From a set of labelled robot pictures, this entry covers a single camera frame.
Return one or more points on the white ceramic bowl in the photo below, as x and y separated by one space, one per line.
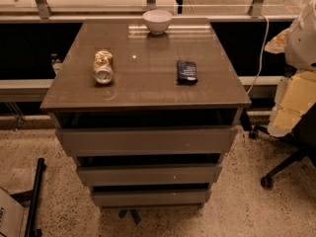
157 21

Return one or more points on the grey bottom drawer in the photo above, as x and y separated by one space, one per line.
151 198

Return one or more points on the grey top drawer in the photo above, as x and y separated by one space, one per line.
123 142

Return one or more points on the black metal stand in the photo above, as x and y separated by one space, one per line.
33 197

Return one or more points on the grey middle drawer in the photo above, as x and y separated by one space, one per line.
149 175

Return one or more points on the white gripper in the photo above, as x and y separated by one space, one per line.
303 44

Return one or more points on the grey drawer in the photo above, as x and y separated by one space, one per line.
151 198
149 175
123 142

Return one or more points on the glass jar with white lid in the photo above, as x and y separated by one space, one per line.
103 66

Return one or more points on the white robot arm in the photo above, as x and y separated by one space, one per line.
300 47

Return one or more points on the black office chair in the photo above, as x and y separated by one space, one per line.
303 138

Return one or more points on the blue tape cross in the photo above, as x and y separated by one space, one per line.
133 213

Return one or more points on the grey drawer cabinet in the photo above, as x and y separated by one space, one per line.
144 93

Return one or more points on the white board with label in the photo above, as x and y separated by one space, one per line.
11 215

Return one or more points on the dark blue snack packet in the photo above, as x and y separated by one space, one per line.
186 72

